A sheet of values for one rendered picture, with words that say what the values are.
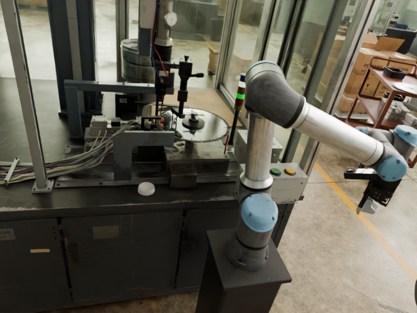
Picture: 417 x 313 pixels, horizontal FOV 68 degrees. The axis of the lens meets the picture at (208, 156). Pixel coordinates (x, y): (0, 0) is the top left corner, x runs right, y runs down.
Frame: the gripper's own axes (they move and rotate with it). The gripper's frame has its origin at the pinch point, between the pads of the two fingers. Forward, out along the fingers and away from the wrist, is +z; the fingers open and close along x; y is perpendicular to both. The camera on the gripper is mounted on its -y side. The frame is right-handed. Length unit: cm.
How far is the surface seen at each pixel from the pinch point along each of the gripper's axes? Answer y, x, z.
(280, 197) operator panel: -28.9, 0.5, 12.1
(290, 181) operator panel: -27.7, 2.3, 3.3
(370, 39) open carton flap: -89, 428, -6
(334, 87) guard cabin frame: -26.1, 11.8, -36.9
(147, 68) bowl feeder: -139, 24, -9
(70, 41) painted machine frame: -151, -18, -26
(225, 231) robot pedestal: -37, -30, 16
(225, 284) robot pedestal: -24, -49, 16
